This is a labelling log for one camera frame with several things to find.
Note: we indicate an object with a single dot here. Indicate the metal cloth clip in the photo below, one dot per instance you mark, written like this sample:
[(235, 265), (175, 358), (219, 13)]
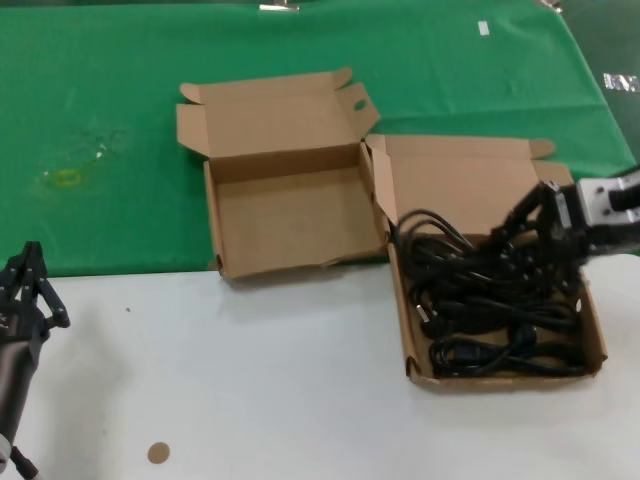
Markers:
[(550, 4), (279, 6)]

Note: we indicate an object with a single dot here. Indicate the green table cloth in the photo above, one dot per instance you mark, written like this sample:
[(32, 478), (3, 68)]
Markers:
[(100, 75)]

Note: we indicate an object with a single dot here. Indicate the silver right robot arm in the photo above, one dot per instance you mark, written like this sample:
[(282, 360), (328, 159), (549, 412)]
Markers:
[(600, 200)]

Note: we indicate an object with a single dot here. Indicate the cardboard box with oval hole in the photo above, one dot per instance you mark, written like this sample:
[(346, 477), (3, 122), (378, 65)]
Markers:
[(290, 220)]

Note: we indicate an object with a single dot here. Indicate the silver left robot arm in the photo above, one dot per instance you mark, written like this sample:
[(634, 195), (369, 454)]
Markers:
[(3, 445)]

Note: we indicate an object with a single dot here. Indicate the round brown sticker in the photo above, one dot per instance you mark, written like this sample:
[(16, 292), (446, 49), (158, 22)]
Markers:
[(159, 453)]

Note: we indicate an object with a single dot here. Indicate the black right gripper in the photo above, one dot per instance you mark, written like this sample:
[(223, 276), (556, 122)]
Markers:
[(565, 250)]

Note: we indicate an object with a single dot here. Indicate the cardboard box with round hole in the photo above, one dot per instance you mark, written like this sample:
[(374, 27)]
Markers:
[(460, 185)]

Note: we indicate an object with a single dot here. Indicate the white tape piece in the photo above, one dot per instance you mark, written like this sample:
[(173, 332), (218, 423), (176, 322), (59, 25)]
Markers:
[(482, 28)]

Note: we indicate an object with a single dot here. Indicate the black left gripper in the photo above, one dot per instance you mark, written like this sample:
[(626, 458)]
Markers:
[(15, 370)]

